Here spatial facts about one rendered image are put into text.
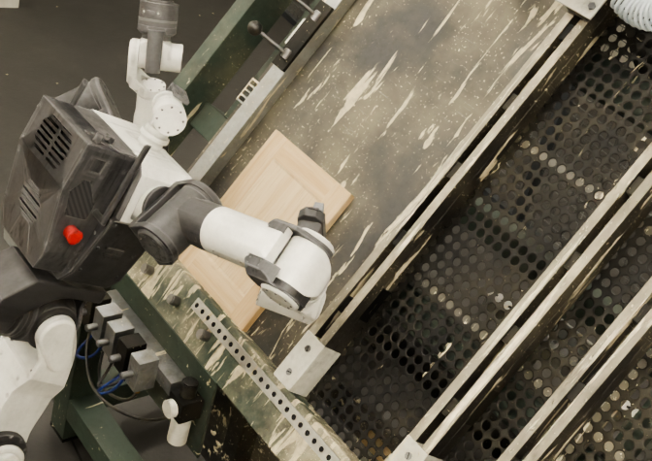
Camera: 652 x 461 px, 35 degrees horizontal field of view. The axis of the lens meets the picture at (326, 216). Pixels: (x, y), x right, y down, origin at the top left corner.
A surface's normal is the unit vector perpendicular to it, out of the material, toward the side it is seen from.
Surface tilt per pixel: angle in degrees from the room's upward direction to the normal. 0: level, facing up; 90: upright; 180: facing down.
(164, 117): 79
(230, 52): 90
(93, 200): 90
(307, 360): 57
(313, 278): 72
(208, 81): 90
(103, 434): 0
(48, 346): 90
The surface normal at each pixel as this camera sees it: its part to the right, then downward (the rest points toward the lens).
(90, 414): 0.25, -0.83
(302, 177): -0.51, -0.33
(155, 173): 0.78, -0.26
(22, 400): 0.58, 0.54
